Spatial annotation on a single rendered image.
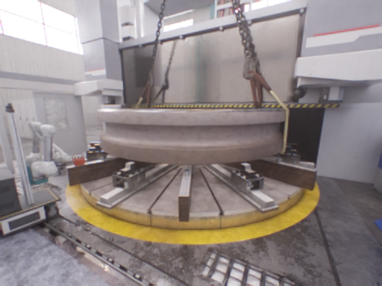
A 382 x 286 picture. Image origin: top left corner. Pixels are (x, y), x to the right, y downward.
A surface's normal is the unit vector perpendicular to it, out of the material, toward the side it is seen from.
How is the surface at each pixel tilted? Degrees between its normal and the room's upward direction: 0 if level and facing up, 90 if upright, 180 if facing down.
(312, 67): 90
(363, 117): 90
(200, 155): 90
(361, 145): 90
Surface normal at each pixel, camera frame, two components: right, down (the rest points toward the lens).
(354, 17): -0.47, 0.18
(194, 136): 0.01, 0.21
